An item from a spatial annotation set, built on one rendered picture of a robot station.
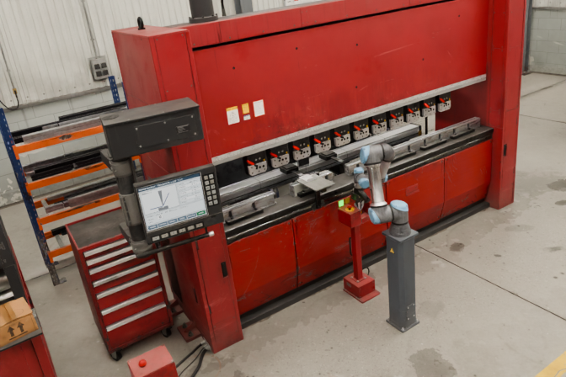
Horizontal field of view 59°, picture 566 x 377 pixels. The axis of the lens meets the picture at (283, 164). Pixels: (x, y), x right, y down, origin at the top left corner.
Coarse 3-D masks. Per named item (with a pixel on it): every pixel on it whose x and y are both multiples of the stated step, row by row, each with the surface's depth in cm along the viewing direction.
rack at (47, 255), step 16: (112, 80) 509; (0, 112) 418; (0, 128) 463; (96, 128) 464; (32, 144) 438; (48, 144) 445; (16, 160) 434; (16, 176) 480; (64, 176) 459; (144, 176) 502; (32, 208) 451; (80, 208) 475; (32, 224) 499; (48, 256) 470
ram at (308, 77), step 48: (480, 0) 453; (240, 48) 340; (288, 48) 360; (336, 48) 382; (384, 48) 407; (432, 48) 436; (480, 48) 470; (240, 96) 349; (288, 96) 370; (336, 96) 394; (384, 96) 421; (432, 96) 452; (240, 144) 359
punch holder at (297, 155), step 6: (306, 138) 388; (288, 144) 390; (294, 144) 384; (300, 144) 387; (306, 144) 390; (294, 150) 385; (306, 150) 391; (294, 156) 387; (300, 156) 390; (306, 156) 393
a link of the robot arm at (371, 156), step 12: (360, 156) 342; (372, 156) 335; (384, 156) 336; (372, 168) 337; (372, 180) 338; (372, 192) 339; (372, 204) 339; (384, 204) 337; (372, 216) 337; (384, 216) 337
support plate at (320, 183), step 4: (312, 176) 402; (316, 176) 401; (300, 180) 397; (304, 180) 396; (312, 180) 394; (316, 180) 393; (320, 180) 392; (324, 180) 391; (328, 180) 390; (304, 184) 389; (308, 184) 387; (312, 184) 387; (316, 184) 386; (320, 184) 385; (324, 184) 384; (328, 184) 383; (332, 184) 383; (312, 188) 380; (316, 188) 379; (320, 188) 378
